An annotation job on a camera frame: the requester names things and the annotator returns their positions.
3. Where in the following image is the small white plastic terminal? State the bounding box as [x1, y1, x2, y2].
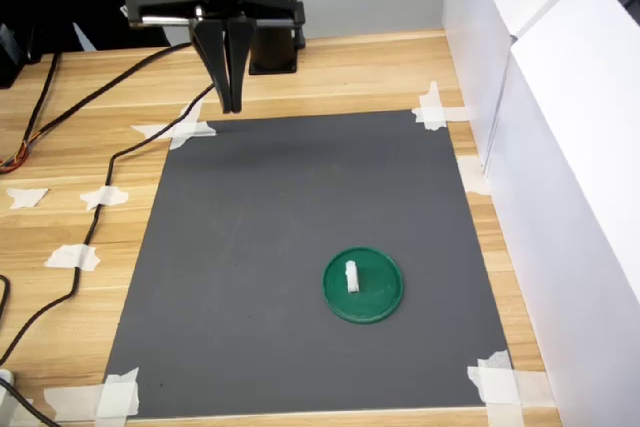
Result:
[343, 259, 360, 294]

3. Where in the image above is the round green lid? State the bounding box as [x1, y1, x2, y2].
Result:
[322, 245, 405, 324]

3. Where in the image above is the white tape piece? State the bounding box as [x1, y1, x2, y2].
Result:
[130, 96, 218, 151]
[466, 349, 557, 427]
[43, 243, 101, 272]
[455, 156, 494, 197]
[79, 185, 130, 212]
[9, 366, 141, 422]
[411, 80, 471, 131]
[5, 187, 50, 210]

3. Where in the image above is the black box device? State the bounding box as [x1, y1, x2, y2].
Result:
[0, 23, 25, 90]

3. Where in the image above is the dark grey mat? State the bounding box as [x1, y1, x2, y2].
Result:
[102, 109, 516, 419]

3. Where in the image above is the white partition box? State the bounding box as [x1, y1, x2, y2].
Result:
[441, 0, 594, 178]
[482, 0, 640, 427]

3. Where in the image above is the black arm base cable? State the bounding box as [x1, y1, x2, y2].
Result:
[0, 41, 195, 171]

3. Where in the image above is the thick black camera cable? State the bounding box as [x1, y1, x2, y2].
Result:
[0, 84, 217, 366]

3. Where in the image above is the thin coloured wire harness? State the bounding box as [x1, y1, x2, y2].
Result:
[0, 52, 61, 176]

